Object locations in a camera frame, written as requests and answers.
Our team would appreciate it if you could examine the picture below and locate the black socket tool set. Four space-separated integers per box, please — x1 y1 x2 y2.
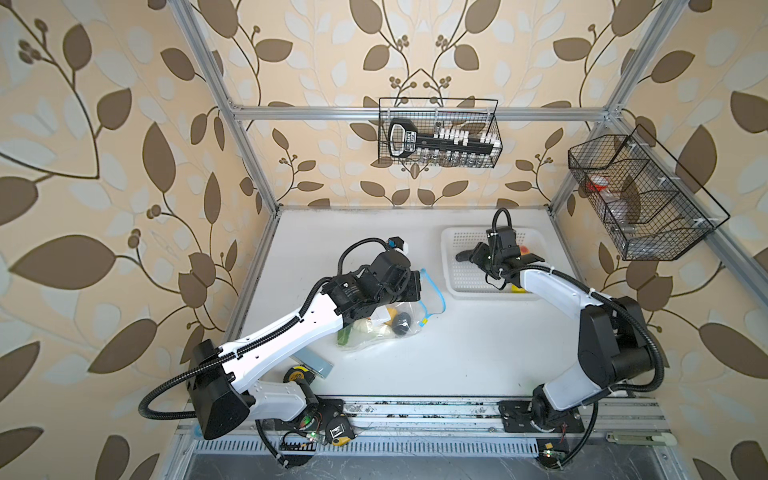
384 118 502 158

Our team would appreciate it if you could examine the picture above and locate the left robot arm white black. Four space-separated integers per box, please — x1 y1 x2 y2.
138 237 421 440

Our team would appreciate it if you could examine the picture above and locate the yellow black device on rail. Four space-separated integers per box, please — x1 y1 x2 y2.
324 415 356 447

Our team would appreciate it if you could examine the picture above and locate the dark toy eggplant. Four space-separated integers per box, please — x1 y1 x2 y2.
455 250 474 263

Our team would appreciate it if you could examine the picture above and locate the black wire basket back wall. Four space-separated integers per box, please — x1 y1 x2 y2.
378 96 503 169

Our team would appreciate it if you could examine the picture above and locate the clear zip bag blue zipper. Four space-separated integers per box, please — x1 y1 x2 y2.
336 268 447 352

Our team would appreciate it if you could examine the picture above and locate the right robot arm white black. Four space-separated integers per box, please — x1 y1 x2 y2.
455 227 665 431

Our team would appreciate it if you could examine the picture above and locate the white perforated plastic basket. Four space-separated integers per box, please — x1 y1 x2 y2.
441 226 534 300

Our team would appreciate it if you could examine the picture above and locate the yellow black tape measure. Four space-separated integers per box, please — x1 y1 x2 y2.
283 365 315 384

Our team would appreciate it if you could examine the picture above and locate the black wire basket right wall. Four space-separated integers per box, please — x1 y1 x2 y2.
568 125 731 262

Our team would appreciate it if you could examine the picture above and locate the black wire basket wall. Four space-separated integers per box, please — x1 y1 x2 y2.
378 96 503 169
568 125 731 262

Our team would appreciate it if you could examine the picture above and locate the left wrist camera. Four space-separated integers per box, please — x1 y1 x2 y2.
387 236 409 255

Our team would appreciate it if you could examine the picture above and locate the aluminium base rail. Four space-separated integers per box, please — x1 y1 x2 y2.
176 394 670 439

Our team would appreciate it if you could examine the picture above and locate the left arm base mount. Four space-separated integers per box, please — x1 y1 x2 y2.
261 395 344 435

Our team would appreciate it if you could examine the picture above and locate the grey blue flat plate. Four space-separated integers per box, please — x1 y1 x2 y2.
293 348 334 379

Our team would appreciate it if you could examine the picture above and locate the black toy item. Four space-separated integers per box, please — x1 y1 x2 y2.
390 312 412 337

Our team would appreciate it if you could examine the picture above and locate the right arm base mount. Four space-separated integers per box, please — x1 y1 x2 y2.
498 400 585 435

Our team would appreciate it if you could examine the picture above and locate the red capped item in basket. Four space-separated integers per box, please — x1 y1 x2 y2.
584 175 610 194

